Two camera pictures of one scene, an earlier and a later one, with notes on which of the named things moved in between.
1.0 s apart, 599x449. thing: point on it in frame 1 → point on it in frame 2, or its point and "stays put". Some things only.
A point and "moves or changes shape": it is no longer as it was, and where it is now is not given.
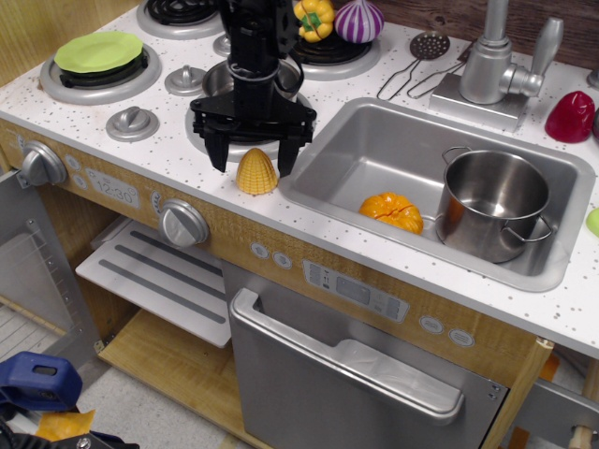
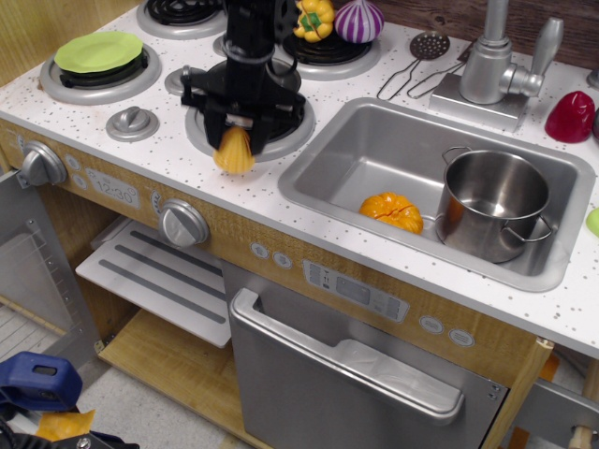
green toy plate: (97, 50) stays put
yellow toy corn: (255, 174) moves or changes shape
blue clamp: (37, 381) stays put
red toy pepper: (571, 118) stays put
